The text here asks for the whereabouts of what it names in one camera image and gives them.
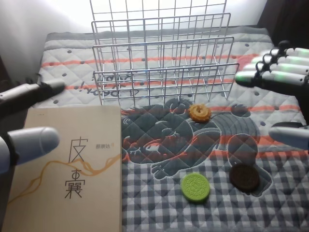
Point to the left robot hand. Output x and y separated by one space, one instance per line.
31 142

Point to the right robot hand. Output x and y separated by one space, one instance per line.
277 72

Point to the yellow flower biscuit toy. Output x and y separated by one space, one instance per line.
200 113

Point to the brown sandwich cookie toy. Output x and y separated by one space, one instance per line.
243 177

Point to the cream book with orange line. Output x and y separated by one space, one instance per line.
84 193

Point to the green sandwich cookie toy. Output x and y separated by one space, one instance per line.
195 187

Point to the grey quilt with printed bear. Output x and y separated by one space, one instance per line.
193 149

